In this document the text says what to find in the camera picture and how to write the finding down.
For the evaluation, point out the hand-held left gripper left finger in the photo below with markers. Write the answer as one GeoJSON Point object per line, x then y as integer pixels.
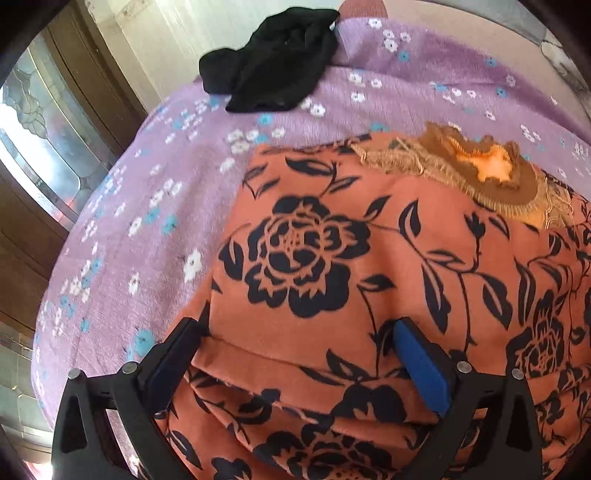
{"type": "Point", "coordinates": [168, 369]}

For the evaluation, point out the purple floral bedsheet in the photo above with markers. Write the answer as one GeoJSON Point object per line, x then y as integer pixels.
{"type": "Point", "coordinates": [184, 161]}

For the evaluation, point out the wooden door with glass panel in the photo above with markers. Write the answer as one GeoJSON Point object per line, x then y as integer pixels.
{"type": "Point", "coordinates": [46, 115]}

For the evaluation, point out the orange black floral garment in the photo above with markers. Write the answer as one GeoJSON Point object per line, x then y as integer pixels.
{"type": "Point", "coordinates": [323, 323]}

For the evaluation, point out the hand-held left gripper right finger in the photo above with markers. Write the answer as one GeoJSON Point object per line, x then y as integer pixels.
{"type": "Point", "coordinates": [425, 364]}

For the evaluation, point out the brown lace garment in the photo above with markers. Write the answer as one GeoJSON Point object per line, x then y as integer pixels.
{"type": "Point", "coordinates": [438, 161]}

